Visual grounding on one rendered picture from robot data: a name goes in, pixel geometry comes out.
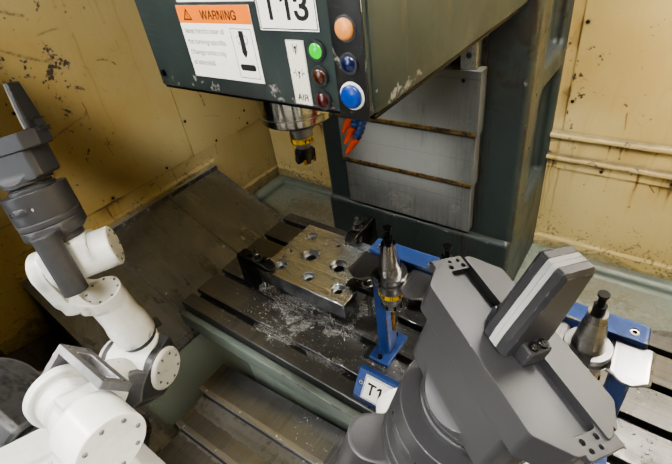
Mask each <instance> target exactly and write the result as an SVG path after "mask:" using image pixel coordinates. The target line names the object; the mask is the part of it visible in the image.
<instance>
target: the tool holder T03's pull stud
mask: <svg viewBox="0 0 672 464"><path fill-rule="evenodd" d="M597 296H598V300H596V301H594V303H593V307H592V310H591V311H592V313H593V314H594V315H596V316H598V317H603V316H605V315H606V312H607V309H608V305H607V303H606V302H607V300H608V299H610V297H611V294H610V293H609V292H608V291H606V290H599V291H598V293H597Z"/></svg>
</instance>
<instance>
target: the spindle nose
mask: <svg viewBox="0 0 672 464"><path fill-rule="evenodd" d="M255 102H256V107H257V111H258V115H259V117H260V119H261V123H262V124H263V125H264V126H266V127H268V128H270V129H273V130H279V131H293V130H301V129H306V128H309V127H313V126H316V125H318V124H320V123H322V122H324V121H326V120H327V119H328V118H330V116H331V115H332V114H333V113H330V112H324V111H317V110H311V109H305V108H298V107H292V106H286V105H279V104H273V103H267V102H260V101H255Z"/></svg>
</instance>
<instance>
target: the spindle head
mask: <svg viewBox="0 0 672 464"><path fill-rule="evenodd" d="M134 1H135V4H136V7H137V9H138V12H139V15H140V18H141V21H142V24H143V26H144V29H145V32H146V35H147V38H148V41H149V43H150V46H151V49H152V52H153V55H154V58H155V60H156V63H157V66H158V69H159V72H160V74H161V77H162V80H163V83H164V84H166V86H167V87H172V88H178V89H185V90H191V91H197V92H204V93H210V94H216V95H223V96H229V97H235V98H241V99H248V100H254V101H260V102H267V103H273V104H279V105H286V106H292V107H298V108H305V109H311V110H317V111H324V112H330V113H336V114H341V113H340V105H339V97H338V89H337V81H336V73H335V65H334V57H333V49H332V41H331V33H330V25H329V17H328V8H327V0H316V4H317V12H318V19H319V26H320V32H304V31H276V30H261V27H260V22H259V18H258V13H257V8H256V3H255V0H254V1H220V2H177V1H176V0H134ZM527 1H528V0H361V10H362V12H361V14H362V26H363V38H364V50H365V62H366V74H367V86H368V98H369V110H370V119H374V120H375V119H377V118H378V117H380V116H381V115H382V114H384V113H385V112H386V111H388V110H389V109H390V108H392V107H393V106H394V105H395V104H397V103H398V102H399V101H401V100H402V99H403V98H405V97H406V96H407V95H409V94H410V93H411V92H413V91H414V90H415V89H417V88H418V87H419V86H421V85H422V84H423V83H425V82H426V81H427V80H429V79H430V78H431V77H433V76H434V75H435V74H437V73H438V72H439V71H441V70H442V69H443V68H445V67H446V66H447V65H449V64H450V63H451V62H452V61H454V60H455V59H456V58H458V57H459V56H460V55H462V54H463V53H464V52H466V51H467V50H468V49H470V48H471V47H472V46H474V45H475V44H476V43H478V42H479V41H480V40H482V39H483V38H484V37H486V36H487V35H488V34H490V33H491V32H492V31H494V30H495V29H496V28H498V27H499V26H500V25H502V24H503V23H504V22H506V21H507V20H508V19H510V18H511V17H512V16H513V15H515V14H516V13H517V12H519V11H520V10H521V9H523V8H524V7H525V6H527ZM175 5H248V6H249V11H250V16H251V20H252V25H253V29H254V34H255V38H256V43H257V48H258V52H259V57H260V61H261V66H262V70H263V75H264V80H265V84H261V83H253V82H245V81H237V80H229V79H221V78H214V77H206V76H198V75H196V73H195V69H194V66H193V63H192V60H191V56H190V53H189V50H188V47H187V43H186V40H185V37H184V34H183V30H182V27H181V24H180V21H179V17H178V14H177V11H176V8H175ZM285 39H286V40H303V42H304V49H305V55H306V61H307V68H308V74H309V80H310V86H311V93H312V99H313V105H314V106H309V105H303V104H296V99H295V94H294V88H293V83H292V77H291V72H290V66H289V61H288V55H287V50H286V44H285ZM312 39H317V40H319V41H320V42H321V43H322V44H323V46H324V48H325V57H324V59H323V60H322V61H320V62H316V61H314V60H312V59H311V58H310V56H309V54H308V52H307V45H308V42H309V41H310V40H312ZM317 65H320V66H322V67H324V68H325V69H326V71H327V73H328V76H329V81H328V83H327V85H325V86H323V87H320V86H318V85H316V84H315V83H314V82H313V80H312V77H311V70H312V68H313V67H314V66H317ZM319 90H324V91H326V92H327V93H328V94H329V95H330V97H331V99H332V106H331V108H329V109H328V110H322V109H321V108H319V107H318V105H317V104H316V102H315V94H316V92H317V91H319Z"/></svg>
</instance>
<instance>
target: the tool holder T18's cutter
mask: <svg viewBox="0 0 672 464"><path fill-rule="evenodd" d="M294 152H295V157H296V158H295V161H296V163H297V164H301V163H303V162H304V165H308V164H311V160H314V161H316V154H315V148H314V147H313V146H312V145H311V146H310V147H309V148H307V149H303V150H300V149H297V148H296V149H295V151H294Z"/></svg>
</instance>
